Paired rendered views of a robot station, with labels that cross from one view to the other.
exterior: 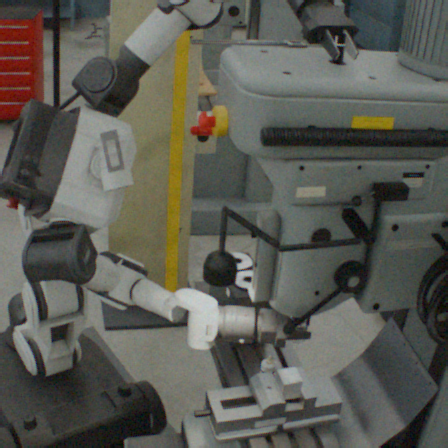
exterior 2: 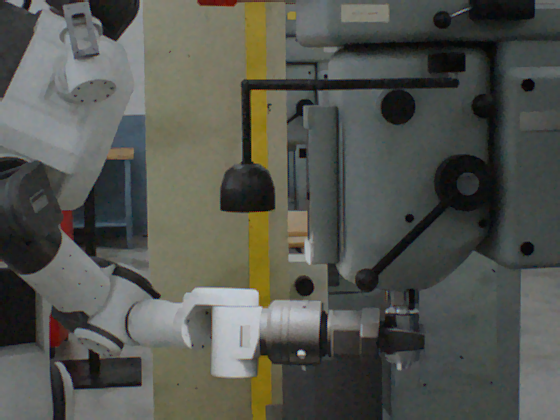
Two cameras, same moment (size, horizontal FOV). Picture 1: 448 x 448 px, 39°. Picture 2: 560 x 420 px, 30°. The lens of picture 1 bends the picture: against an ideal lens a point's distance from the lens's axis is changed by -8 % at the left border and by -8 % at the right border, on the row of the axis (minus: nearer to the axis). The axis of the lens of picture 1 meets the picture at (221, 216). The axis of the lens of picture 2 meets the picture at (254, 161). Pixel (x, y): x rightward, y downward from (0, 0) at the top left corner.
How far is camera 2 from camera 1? 69 cm
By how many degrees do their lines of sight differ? 26
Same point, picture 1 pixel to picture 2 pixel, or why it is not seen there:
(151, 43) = not seen: outside the picture
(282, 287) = (350, 216)
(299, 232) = (362, 103)
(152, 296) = (159, 311)
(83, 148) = (45, 57)
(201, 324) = (231, 325)
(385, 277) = (531, 186)
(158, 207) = (236, 393)
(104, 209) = (75, 142)
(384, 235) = (511, 101)
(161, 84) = not seen: hidden behind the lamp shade
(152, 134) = (220, 267)
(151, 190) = not seen: hidden behind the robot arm
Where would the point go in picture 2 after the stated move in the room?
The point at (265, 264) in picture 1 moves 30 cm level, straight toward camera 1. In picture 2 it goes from (322, 189) to (274, 221)
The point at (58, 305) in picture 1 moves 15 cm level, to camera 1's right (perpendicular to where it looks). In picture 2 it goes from (15, 407) to (98, 410)
